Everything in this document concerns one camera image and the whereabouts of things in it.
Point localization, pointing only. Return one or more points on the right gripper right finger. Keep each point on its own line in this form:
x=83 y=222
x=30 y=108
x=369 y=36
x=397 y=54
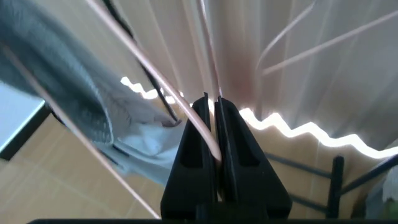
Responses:
x=258 y=189

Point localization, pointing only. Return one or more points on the white laundry basket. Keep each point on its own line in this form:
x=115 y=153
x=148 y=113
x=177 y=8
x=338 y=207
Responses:
x=373 y=202

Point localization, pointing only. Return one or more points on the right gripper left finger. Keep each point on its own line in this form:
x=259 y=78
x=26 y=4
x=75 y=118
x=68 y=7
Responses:
x=186 y=186

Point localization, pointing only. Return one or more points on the pale grey shorts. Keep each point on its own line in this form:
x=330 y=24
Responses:
x=62 y=77

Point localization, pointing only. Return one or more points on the pink clothes hanger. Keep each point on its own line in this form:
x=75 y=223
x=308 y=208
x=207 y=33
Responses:
x=149 y=68
x=326 y=43

